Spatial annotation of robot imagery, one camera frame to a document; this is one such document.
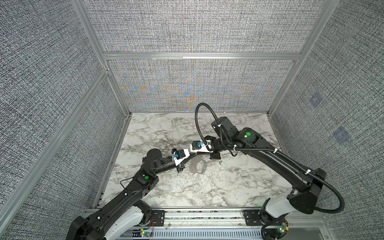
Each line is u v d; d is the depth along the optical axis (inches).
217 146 24.0
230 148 19.9
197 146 21.9
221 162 36.4
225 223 28.8
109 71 36.6
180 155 21.9
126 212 23.2
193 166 29.3
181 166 24.2
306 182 15.9
